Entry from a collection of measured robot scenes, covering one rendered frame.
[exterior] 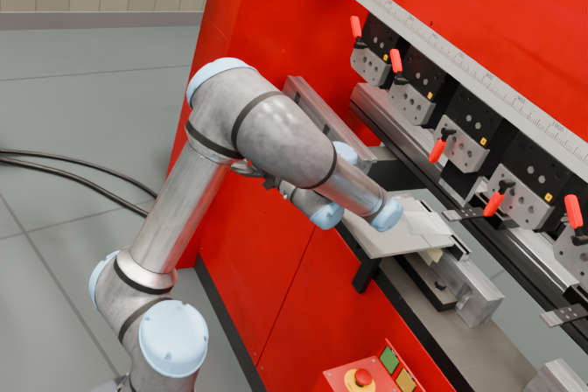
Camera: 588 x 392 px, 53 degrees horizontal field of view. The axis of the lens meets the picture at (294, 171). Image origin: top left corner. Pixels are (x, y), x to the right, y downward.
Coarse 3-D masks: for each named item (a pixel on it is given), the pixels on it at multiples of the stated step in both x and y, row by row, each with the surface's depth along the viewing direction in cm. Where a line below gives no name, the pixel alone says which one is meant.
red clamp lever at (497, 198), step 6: (504, 180) 123; (510, 180) 124; (504, 186) 123; (510, 186) 124; (498, 192) 125; (504, 192) 125; (492, 198) 126; (498, 198) 125; (492, 204) 126; (498, 204) 126; (486, 210) 127; (492, 210) 127; (486, 216) 128
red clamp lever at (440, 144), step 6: (444, 132) 136; (450, 132) 136; (456, 132) 138; (444, 138) 138; (438, 144) 138; (444, 144) 139; (432, 150) 140; (438, 150) 139; (432, 156) 140; (438, 156) 140; (432, 162) 141
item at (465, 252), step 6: (426, 204) 155; (432, 210) 153; (444, 222) 150; (450, 228) 149; (456, 234) 147; (456, 240) 146; (456, 246) 144; (462, 246) 145; (450, 252) 145; (456, 252) 144; (462, 252) 142; (468, 252) 143; (456, 258) 144; (462, 258) 143
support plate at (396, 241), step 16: (416, 208) 152; (352, 224) 137; (368, 224) 139; (400, 224) 143; (368, 240) 134; (384, 240) 136; (400, 240) 138; (416, 240) 140; (432, 240) 142; (448, 240) 144
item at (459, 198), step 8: (448, 160) 145; (448, 168) 145; (456, 168) 143; (440, 176) 148; (448, 176) 146; (456, 176) 143; (464, 176) 141; (472, 176) 139; (480, 176) 138; (440, 184) 149; (448, 184) 146; (456, 184) 144; (464, 184) 141; (472, 184) 139; (456, 192) 145; (464, 192) 142; (472, 192) 141; (464, 200) 143
